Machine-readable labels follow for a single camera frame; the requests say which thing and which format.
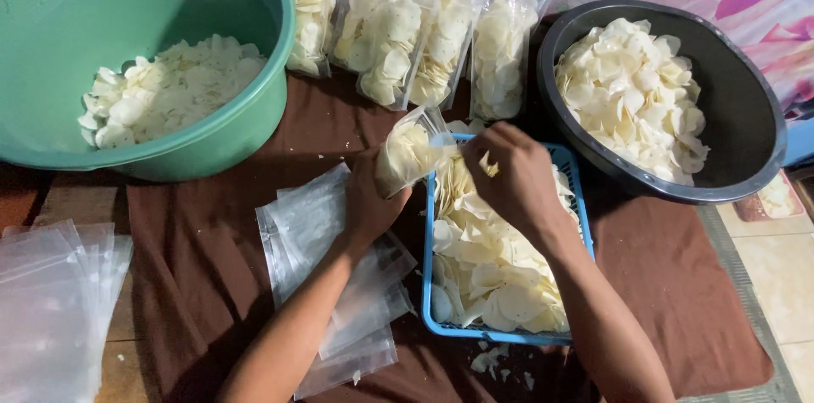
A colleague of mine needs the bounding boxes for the person's right hand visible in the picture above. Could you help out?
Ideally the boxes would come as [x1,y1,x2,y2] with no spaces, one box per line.
[461,121,574,244]

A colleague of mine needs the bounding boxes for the person's left hand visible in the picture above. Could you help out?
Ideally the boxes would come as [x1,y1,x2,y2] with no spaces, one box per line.
[346,147,414,245]

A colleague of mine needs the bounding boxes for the half-filled clear chip bag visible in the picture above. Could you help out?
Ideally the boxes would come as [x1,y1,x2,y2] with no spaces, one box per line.
[374,106,457,198]

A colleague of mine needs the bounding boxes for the filled clear bag of chips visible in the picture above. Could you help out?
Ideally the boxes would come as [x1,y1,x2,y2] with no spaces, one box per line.
[469,0,566,122]
[329,0,384,73]
[407,0,489,110]
[262,0,347,79]
[355,0,435,113]

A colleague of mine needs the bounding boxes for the pile of empty clear bags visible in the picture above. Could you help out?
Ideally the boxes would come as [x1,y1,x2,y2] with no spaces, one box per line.
[256,163,418,401]
[0,219,135,403]

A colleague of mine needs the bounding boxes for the blue plastic basket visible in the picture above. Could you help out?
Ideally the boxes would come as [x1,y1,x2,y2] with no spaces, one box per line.
[420,132,596,347]

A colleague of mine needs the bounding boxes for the chip heap in blue basket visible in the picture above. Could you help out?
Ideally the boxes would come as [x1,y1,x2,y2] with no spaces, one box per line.
[429,150,583,334]

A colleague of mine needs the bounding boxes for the chip heap in black basin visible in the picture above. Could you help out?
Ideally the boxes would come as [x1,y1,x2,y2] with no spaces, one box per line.
[554,17,712,187]

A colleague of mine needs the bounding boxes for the brown cloth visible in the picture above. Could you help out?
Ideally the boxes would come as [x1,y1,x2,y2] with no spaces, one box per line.
[125,14,776,403]

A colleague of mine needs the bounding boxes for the chip heap in green basin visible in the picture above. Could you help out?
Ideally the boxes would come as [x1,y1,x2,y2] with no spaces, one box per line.
[77,33,268,150]

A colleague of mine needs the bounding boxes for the spilled chip crumbs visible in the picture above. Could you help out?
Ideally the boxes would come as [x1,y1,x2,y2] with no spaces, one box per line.
[469,341,536,392]

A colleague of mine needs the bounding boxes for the black plastic basin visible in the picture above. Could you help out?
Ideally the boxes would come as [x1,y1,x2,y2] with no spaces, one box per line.
[535,0,789,206]

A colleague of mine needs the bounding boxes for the small brown tray with chips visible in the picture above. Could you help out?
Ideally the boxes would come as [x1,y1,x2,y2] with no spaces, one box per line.
[733,170,806,223]

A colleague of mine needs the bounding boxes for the blue plastic object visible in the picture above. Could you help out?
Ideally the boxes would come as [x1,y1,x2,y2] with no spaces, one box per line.
[783,116,814,167]

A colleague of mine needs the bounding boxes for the grey striped mat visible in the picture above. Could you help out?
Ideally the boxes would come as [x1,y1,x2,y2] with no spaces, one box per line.
[678,205,803,403]

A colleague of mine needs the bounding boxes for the green plastic basin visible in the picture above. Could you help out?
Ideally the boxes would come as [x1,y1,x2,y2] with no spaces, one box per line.
[0,0,297,183]

